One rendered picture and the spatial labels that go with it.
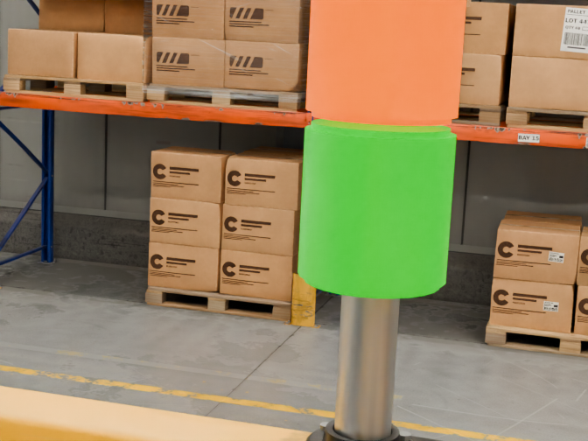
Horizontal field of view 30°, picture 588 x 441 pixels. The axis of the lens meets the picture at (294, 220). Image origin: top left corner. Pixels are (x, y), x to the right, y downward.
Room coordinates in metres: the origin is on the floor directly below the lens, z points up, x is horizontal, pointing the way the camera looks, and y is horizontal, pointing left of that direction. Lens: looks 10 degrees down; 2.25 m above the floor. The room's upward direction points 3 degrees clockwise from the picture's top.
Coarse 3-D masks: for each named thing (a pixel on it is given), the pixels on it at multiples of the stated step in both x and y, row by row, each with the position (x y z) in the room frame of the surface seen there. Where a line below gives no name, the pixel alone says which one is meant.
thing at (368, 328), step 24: (360, 312) 0.35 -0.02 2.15; (384, 312) 0.35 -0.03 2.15; (360, 336) 0.35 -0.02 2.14; (384, 336) 0.35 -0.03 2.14; (360, 360) 0.35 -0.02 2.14; (384, 360) 0.35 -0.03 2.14; (360, 384) 0.35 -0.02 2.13; (384, 384) 0.35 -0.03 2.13; (336, 408) 0.36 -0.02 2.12; (360, 408) 0.35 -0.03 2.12; (384, 408) 0.35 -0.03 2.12; (336, 432) 0.36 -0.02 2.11; (360, 432) 0.35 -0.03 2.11; (384, 432) 0.35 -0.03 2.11
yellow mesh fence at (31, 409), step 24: (0, 408) 0.39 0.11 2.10; (24, 408) 0.39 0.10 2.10; (48, 408) 0.39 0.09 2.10; (72, 408) 0.39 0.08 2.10; (96, 408) 0.39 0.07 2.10; (120, 408) 0.39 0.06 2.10; (144, 408) 0.40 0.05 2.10; (0, 432) 0.38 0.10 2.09; (24, 432) 0.38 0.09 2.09; (48, 432) 0.38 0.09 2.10; (72, 432) 0.37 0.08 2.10; (96, 432) 0.37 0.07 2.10; (120, 432) 0.37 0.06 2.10; (144, 432) 0.37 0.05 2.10; (168, 432) 0.37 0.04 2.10; (192, 432) 0.37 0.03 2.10; (216, 432) 0.37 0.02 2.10; (240, 432) 0.37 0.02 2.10; (264, 432) 0.38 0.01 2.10; (288, 432) 0.38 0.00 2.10
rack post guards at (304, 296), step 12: (0, 288) 8.73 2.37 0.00; (300, 288) 8.02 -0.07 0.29; (312, 288) 8.01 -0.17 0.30; (300, 300) 8.02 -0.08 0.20; (312, 300) 8.01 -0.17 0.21; (300, 312) 8.02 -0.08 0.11; (312, 312) 8.01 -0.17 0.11; (288, 324) 8.05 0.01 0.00; (300, 324) 8.02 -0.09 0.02; (312, 324) 8.02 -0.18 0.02
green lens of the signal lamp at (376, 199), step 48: (336, 144) 0.34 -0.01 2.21; (384, 144) 0.34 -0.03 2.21; (432, 144) 0.34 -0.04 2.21; (336, 192) 0.34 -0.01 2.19; (384, 192) 0.34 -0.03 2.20; (432, 192) 0.34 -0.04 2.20; (336, 240) 0.34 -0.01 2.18; (384, 240) 0.34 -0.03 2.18; (432, 240) 0.34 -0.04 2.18; (336, 288) 0.34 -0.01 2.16; (384, 288) 0.34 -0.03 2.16; (432, 288) 0.34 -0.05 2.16
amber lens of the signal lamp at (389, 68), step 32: (320, 0) 0.35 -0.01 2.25; (352, 0) 0.34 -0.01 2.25; (384, 0) 0.34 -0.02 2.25; (416, 0) 0.34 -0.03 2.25; (448, 0) 0.34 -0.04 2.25; (320, 32) 0.35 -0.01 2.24; (352, 32) 0.34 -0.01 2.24; (384, 32) 0.34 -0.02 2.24; (416, 32) 0.34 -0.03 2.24; (448, 32) 0.34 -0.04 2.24; (320, 64) 0.35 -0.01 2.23; (352, 64) 0.34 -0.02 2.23; (384, 64) 0.34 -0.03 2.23; (416, 64) 0.34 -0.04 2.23; (448, 64) 0.34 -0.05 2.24; (320, 96) 0.35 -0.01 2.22; (352, 96) 0.34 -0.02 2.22; (384, 96) 0.34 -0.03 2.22; (416, 96) 0.34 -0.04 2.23; (448, 96) 0.35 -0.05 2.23
